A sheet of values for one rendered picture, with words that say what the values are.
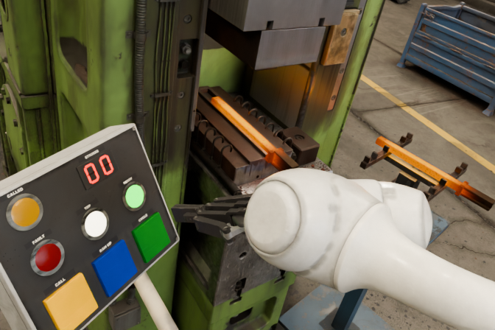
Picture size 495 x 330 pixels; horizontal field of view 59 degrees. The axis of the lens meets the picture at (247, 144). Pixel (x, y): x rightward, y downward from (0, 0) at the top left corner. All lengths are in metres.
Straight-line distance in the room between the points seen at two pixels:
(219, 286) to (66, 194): 0.73
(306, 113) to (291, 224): 1.08
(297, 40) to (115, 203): 0.56
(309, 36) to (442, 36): 3.98
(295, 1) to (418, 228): 0.62
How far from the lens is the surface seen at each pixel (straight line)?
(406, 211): 0.57
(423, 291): 0.44
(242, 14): 0.97
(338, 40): 1.38
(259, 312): 1.87
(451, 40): 4.98
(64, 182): 0.80
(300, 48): 1.10
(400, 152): 1.55
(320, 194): 0.42
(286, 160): 1.18
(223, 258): 1.32
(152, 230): 0.92
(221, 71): 1.62
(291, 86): 1.48
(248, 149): 1.24
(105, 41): 0.99
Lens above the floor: 1.68
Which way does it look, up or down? 33 degrees down
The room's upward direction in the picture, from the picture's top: 11 degrees clockwise
